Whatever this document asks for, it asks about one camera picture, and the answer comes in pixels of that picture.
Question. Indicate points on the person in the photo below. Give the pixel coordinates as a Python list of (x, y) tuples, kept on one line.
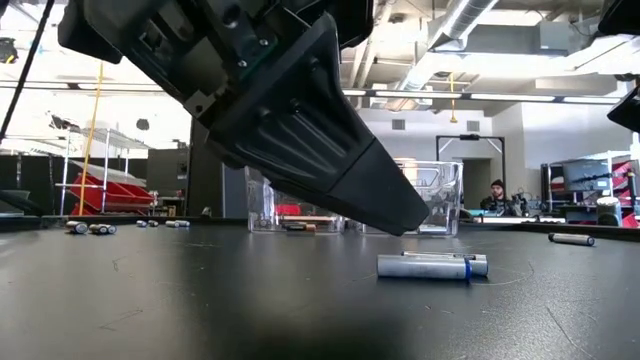
[(497, 197)]

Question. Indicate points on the red equipment rack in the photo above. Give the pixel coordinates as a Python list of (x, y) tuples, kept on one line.
[(627, 180)]

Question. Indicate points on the computer monitor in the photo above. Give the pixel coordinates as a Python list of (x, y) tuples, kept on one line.
[(585, 175)]

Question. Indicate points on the clear plastic bin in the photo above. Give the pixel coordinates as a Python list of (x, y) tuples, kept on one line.
[(260, 200), (445, 200)]

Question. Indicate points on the black partition panel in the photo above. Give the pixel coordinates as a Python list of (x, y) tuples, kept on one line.
[(205, 190)]

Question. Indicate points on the batteries left middle pair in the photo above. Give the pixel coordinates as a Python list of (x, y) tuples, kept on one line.
[(110, 229)]

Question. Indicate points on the long ceiling light strip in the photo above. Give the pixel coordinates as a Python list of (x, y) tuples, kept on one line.
[(515, 97)]

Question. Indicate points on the black metal gantry frame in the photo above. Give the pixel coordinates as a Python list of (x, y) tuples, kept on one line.
[(470, 136)]

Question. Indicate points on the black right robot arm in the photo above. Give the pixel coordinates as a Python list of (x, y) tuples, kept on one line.
[(625, 15)]

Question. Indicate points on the black round hanging object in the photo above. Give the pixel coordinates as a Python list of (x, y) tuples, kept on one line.
[(142, 124)]

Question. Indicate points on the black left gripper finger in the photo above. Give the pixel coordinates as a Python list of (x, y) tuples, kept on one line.
[(310, 140)]

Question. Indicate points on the white round canister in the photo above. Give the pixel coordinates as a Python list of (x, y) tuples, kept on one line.
[(608, 210)]

